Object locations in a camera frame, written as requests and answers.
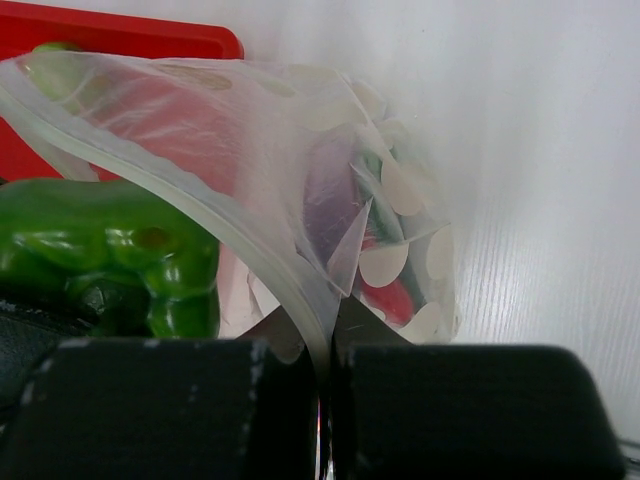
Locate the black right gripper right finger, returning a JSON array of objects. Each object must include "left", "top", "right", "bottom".
[{"left": 331, "top": 298, "right": 627, "bottom": 479}]

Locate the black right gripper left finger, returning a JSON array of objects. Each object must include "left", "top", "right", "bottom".
[{"left": 1, "top": 308, "right": 318, "bottom": 479}]

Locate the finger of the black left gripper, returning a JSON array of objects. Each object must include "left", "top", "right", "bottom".
[{"left": 1, "top": 292, "right": 94, "bottom": 415}]

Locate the red chili pepper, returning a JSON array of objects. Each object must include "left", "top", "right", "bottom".
[{"left": 358, "top": 238, "right": 414, "bottom": 327}]

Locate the green bell pepper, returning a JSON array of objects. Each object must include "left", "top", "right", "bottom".
[{"left": 1, "top": 178, "right": 220, "bottom": 338}]

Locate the clear zip top bag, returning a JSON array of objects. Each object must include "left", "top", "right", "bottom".
[{"left": 0, "top": 48, "right": 464, "bottom": 364}]

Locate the purple eggplant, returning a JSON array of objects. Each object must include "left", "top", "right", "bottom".
[{"left": 303, "top": 132, "right": 367, "bottom": 263}]

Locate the light green round vegetable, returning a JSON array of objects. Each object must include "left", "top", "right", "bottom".
[{"left": 20, "top": 42, "right": 84, "bottom": 101}]

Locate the red plastic tray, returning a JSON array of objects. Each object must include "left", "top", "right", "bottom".
[{"left": 1, "top": 1, "right": 257, "bottom": 193}]

